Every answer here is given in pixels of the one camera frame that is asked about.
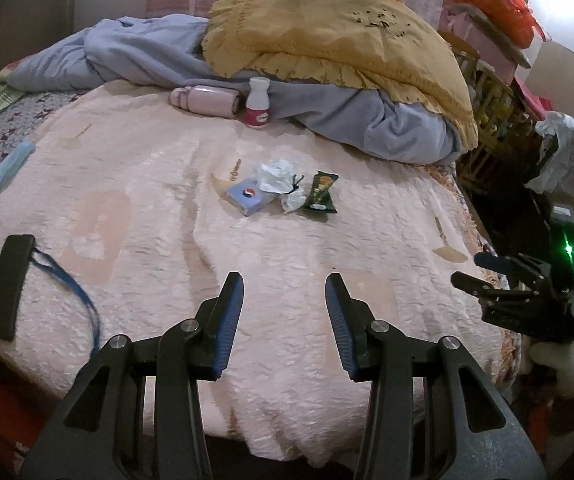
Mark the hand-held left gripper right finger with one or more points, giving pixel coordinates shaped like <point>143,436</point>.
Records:
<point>339,325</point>

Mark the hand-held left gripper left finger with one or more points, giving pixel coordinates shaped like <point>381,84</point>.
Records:
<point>227,325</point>

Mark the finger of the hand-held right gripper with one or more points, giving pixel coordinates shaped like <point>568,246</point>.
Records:
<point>472,282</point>
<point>492,262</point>

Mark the person's right hand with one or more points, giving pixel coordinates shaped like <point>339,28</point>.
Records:
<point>562,365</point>

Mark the small blue card box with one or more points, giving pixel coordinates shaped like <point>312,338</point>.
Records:
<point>247,196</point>

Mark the dark green snack packet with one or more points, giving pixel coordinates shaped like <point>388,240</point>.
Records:
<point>319,192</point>

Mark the white plastic bag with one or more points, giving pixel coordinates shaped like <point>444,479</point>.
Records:
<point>567,145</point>

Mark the black twist tie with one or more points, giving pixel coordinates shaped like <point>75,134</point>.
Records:
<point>294,183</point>

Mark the white crumpled plastic wrapper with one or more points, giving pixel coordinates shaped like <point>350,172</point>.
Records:
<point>277,175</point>

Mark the bamboo rack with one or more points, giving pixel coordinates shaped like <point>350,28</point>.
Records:
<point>497,100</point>

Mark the black rectangular device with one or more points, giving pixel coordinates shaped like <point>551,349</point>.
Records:
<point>9,285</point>

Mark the white red-label pill bottle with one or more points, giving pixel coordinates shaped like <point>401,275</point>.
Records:
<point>258,105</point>

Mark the pink storage box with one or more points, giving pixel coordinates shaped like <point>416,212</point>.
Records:
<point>487,40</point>

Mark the pink insulated bottle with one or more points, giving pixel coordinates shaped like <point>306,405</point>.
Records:
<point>207,101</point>

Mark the orange net bag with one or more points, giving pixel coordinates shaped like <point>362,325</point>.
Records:
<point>492,0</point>

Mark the yellow frilled pillow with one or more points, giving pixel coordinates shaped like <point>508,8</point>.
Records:
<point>342,30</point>

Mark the grey-blue blanket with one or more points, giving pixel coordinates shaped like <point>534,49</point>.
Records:
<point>167,45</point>

